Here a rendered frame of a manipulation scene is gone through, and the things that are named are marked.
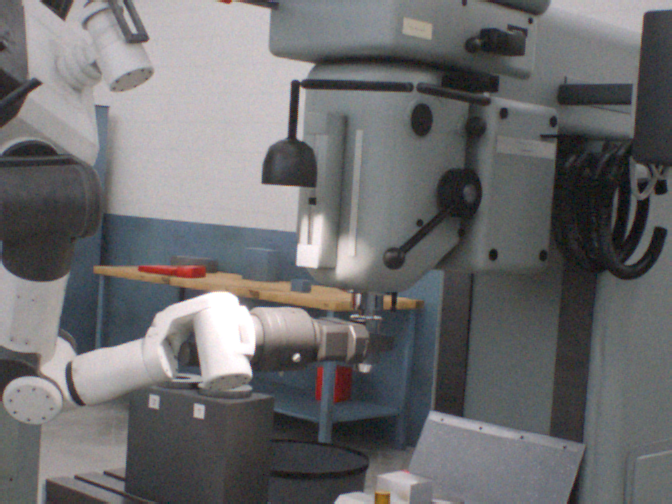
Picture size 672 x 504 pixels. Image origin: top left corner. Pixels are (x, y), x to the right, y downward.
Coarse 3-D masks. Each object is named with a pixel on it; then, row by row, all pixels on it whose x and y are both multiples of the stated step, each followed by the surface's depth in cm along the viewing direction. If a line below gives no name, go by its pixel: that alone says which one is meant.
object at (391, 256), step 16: (448, 176) 166; (464, 176) 166; (448, 192) 165; (464, 192) 166; (480, 192) 169; (448, 208) 164; (464, 208) 166; (432, 224) 162; (416, 240) 159; (384, 256) 156; (400, 256) 156
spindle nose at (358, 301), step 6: (354, 294) 172; (360, 294) 171; (366, 294) 171; (354, 300) 172; (360, 300) 171; (366, 300) 171; (372, 300) 171; (378, 300) 171; (354, 306) 171; (360, 306) 171; (366, 306) 171; (372, 306) 171; (378, 306) 171
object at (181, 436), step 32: (160, 384) 200; (192, 384) 200; (128, 416) 202; (160, 416) 198; (192, 416) 194; (224, 416) 190; (256, 416) 196; (128, 448) 202; (160, 448) 198; (192, 448) 194; (224, 448) 190; (256, 448) 196; (128, 480) 202; (160, 480) 198; (192, 480) 194; (224, 480) 190; (256, 480) 197
